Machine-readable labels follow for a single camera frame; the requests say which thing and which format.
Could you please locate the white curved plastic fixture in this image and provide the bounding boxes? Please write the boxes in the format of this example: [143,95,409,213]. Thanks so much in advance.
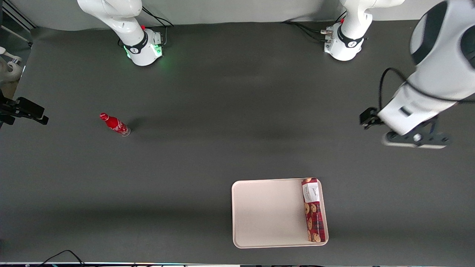
[0,46,23,83]

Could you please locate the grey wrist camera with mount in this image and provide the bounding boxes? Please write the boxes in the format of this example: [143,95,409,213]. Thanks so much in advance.
[382,116,453,150]

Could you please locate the cream plastic tray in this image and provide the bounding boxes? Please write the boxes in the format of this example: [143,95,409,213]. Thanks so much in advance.
[231,178,330,249]

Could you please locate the silver aluminium frame rail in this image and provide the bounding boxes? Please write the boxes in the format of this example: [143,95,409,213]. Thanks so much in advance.
[0,0,38,32]

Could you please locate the black base cables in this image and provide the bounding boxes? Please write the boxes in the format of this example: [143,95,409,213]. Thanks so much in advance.
[118,7,175,47]
[281,11,347,42]

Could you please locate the red cola bottle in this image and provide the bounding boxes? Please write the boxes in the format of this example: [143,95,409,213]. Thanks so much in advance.
[99,112,131,137]

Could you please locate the black left base cables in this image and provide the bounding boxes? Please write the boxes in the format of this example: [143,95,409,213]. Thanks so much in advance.
[281,11,347,42]

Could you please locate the red cookie box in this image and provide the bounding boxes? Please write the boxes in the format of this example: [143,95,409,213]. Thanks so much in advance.
[301,178,327,243]

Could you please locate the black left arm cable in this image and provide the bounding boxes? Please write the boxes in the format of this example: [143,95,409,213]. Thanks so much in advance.
[378,67,475,112]

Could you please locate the black right base cables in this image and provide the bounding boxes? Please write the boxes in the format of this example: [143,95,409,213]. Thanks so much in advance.
[118,7,175,47]

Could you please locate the black loose cable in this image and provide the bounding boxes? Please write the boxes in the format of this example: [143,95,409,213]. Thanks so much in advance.
[37,250,86,267]

